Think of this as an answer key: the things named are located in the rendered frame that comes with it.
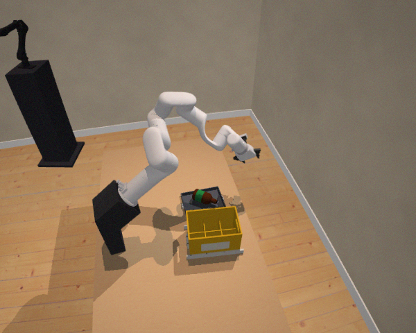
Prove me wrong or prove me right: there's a yellow crate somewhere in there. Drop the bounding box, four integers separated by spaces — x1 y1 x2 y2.
187 206 243 255

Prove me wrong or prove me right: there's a brown glass bottle with green label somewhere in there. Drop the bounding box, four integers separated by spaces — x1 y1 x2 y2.
192 189 216 205

